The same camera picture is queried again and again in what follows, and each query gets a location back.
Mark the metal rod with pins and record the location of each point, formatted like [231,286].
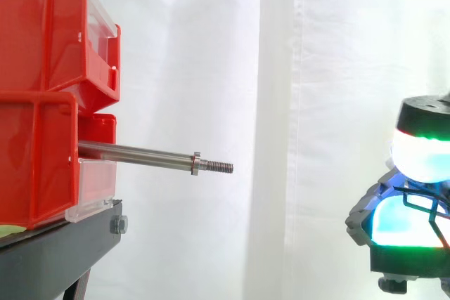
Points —
[154,159]

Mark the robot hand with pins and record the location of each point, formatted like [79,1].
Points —
[418,159]

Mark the black stand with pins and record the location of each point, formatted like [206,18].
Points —
[52,261]

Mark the thin dark loop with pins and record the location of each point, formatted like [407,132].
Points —
[429,213]

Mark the red storage bin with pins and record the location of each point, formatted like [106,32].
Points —
[31,29]
[35,159]

